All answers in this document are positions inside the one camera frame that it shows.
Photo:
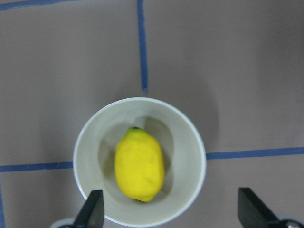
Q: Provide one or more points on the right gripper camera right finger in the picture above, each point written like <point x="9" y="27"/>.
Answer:
<point x="253" y="212"/>

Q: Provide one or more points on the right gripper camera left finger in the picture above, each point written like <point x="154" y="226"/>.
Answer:
<point x="92" y="213"/>

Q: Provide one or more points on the yellow lemon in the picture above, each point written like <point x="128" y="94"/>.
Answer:
<point x="139" y="165"/>

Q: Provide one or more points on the cream bowl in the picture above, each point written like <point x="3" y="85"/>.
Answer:
<point x="182" y="147"/>

